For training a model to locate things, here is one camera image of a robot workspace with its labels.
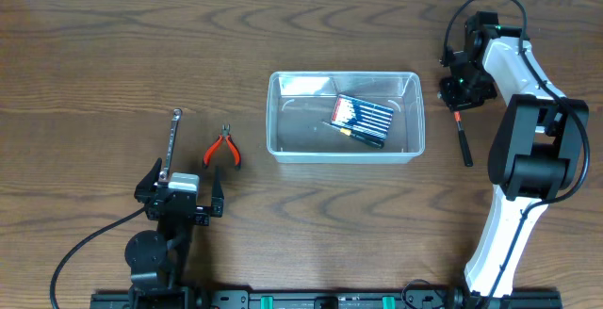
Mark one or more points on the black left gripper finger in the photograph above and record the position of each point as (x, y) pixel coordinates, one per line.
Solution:
(146, 188)
(217, 197)

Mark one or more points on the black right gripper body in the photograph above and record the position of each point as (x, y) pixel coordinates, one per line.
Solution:
(471, 87)

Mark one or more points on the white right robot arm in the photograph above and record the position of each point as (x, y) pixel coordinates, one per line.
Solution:
(535, 152)

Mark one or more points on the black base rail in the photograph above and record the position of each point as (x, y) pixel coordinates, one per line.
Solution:
(240, 299)

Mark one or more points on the black yellow screwdriver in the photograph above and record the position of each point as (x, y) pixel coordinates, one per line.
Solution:
(358, 136)

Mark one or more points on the claw hammer orange black handle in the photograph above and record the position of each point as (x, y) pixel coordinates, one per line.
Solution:
(463, 141)

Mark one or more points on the blue precision screwdriver set case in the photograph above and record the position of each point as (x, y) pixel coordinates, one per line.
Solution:
(362, 116)

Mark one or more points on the silver combination wrench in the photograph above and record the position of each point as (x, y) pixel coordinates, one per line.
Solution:
(165, 171)

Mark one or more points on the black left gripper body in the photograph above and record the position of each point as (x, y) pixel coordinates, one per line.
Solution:
(180, 206)

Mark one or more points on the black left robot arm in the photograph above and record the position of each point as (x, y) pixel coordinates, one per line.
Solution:
(157, 258)

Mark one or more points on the clear plastic storage container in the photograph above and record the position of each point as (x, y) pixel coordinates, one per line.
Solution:
(298, 102)

